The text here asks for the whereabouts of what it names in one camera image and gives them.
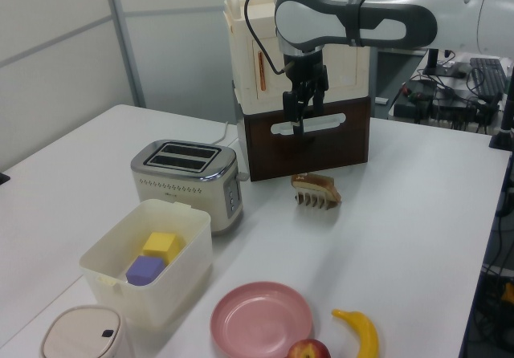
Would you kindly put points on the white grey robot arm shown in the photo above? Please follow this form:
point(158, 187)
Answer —
point(381, 21)

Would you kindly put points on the black monitor stand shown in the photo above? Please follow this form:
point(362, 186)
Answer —
point(435, 67)

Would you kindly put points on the brown toast bread slice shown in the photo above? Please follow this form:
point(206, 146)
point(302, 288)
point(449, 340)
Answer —
point(317, 183)

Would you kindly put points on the white plastic container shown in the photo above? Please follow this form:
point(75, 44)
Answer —
point(168, 290)

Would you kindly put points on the pink plate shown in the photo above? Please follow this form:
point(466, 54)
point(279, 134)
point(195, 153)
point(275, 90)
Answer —
point(257, 322)

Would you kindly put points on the black post with base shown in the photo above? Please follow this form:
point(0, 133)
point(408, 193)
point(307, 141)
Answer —
point(506, 129)

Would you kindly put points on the yellow cube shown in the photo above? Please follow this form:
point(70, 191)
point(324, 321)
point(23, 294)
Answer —
point(158, 243)

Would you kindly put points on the cream chrome two-slot toaster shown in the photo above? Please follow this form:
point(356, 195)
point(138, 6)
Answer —
point(176, 189)

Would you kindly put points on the black keyboard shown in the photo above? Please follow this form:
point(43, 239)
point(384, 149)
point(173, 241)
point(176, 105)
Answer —
point(488, 77)

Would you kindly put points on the purple cube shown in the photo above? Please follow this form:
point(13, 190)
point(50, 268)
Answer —
point(144, 271)

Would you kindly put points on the dark brown wooden box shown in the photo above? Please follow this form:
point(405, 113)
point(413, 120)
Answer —
point(341, 153)

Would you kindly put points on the cream plastic rack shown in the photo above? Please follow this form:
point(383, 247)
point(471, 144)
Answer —
point(345, 69)

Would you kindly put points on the cream lidded trash bin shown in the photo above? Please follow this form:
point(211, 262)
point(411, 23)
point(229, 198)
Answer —
point(80, 334)

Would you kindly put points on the yellow banana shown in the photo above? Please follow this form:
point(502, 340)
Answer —
point(367, 338)

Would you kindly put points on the red apple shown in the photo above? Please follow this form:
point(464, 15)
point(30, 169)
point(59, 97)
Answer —
point(307, 351)

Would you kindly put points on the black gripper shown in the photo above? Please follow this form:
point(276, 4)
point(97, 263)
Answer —
point(303, 67)

